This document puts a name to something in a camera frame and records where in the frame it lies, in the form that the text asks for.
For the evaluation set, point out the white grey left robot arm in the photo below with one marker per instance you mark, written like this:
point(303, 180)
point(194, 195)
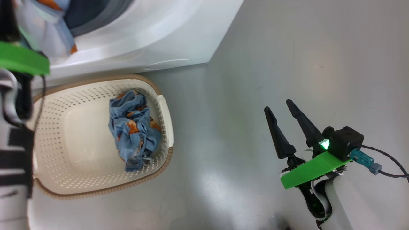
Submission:
point(12, 204)

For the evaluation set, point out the blue patterned garment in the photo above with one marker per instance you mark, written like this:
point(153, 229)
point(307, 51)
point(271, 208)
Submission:
point(48, 28)
point(134, 134)

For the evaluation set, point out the cream perforated laundry basket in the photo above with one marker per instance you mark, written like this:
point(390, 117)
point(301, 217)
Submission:
point(80, 143)

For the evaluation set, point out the white front-load washing machine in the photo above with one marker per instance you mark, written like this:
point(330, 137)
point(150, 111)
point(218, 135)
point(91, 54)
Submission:
point(153, 41)

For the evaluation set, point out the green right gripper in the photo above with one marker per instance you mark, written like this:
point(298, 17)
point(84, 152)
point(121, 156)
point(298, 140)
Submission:
point(313, 169)

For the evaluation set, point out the round white filter cover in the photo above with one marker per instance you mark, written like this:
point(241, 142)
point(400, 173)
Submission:
point(167, 64)

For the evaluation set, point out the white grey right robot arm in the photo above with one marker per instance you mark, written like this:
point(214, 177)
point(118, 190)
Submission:
point(351, 204)

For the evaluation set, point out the grey rubber door seal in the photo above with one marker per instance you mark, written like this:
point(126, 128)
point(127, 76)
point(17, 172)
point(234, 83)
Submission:
point(108, 16)

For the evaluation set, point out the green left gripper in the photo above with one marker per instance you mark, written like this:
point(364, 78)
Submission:
point(22, 59)

